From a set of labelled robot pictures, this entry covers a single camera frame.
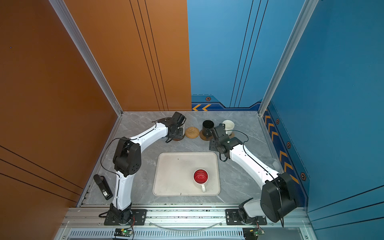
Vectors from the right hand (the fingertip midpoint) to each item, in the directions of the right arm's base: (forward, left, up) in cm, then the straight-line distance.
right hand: (216, 144), depth 86 cm
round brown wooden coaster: (+13, +7, -12) cm, 19 cm away
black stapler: (-20, +63, -9) cm, 67 cm away
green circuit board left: (-41, +47, -14) cm, 64 cm away
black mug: (+17, +4, -4) cm, 18 cm away
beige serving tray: (-10, +25, -14) cm, 30 cm away
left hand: (+13, +24, -5) cm, 27 cm away
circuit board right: (-41, -15, -14) cm, 46 cm away
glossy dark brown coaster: (+13, +25, -14) cm, 31 cm away
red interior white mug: (-15, +9, -11) cm, 21 cm away
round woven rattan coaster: (+18, +15, -12) cm, 27 cm away
